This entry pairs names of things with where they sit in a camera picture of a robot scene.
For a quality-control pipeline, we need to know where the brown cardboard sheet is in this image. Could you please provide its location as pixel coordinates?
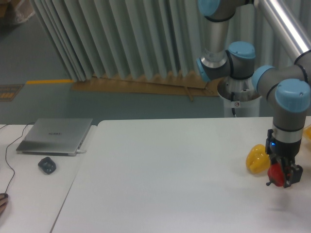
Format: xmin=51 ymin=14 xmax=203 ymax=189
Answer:
xmin=71 ymin=71 xmax=222 ymax=101

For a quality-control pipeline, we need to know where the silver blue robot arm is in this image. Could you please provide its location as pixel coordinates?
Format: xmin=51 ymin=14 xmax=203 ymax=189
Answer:
xmin=196 ymin=0 xmax=311 ymax=188

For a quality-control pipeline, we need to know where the yellow bell pepper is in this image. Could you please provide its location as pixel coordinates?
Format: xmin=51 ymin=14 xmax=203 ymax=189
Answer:
xmin=245 ymin=144 xmax=270 ymax=174

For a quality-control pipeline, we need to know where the silver closed laptop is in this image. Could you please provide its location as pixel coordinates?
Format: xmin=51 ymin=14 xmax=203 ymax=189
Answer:
xmin=16 ymin=118 xmax=93 ymax=156

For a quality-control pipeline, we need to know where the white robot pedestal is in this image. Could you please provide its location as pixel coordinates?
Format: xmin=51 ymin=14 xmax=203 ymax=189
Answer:
xmin=221 ymin=96 xmax=261 ymax=117

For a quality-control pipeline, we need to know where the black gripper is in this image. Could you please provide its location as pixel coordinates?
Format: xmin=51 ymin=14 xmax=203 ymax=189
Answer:
xmin=265 ymin=129 xmax=303 ymax=188

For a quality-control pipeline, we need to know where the pale green folding curtain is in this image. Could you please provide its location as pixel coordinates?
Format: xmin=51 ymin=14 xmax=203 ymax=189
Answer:
xmin=29 ymin=0 xmax=311 ymax=82

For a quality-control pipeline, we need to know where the person's hand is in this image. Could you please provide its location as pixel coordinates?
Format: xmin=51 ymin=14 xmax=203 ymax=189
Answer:
xmin=0 ymin=193 xmax=9 ymax=215

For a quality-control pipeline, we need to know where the red bell pepper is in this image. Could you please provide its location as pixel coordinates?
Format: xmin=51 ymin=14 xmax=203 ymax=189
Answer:
xmin=266 ymin=163 xmax=285 ymax=187

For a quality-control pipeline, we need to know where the black small tray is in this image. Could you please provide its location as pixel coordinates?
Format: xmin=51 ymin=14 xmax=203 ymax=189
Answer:
xmin=38 ymin=157 xmax=57 ymax=175

